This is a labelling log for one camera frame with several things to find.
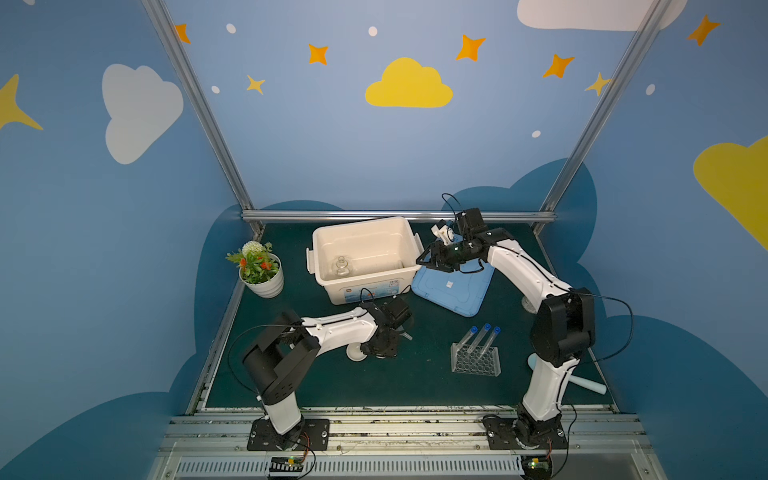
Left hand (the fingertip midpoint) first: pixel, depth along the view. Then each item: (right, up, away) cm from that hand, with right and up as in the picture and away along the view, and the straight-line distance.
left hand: (387, 348), depth 88 cm
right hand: (+11, +27, -1) cm, 29 cm away
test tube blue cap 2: (+29, +4, -6) cm, 30 cm away
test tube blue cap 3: (+23, +8, -12) cm, 27 cm away
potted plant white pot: (-38, +24, 0) cm, 45 cm away
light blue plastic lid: (+26, +16, +13) cm, 33 cm away
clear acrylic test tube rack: (+28, -3, -2) cm, 28 cm away
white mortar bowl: (-10, 0, -3) cm, 10 cm away
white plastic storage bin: (-7, +26, +22) cm, 35 cm away
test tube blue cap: (+26, +1, -2) cm, 26 cm away
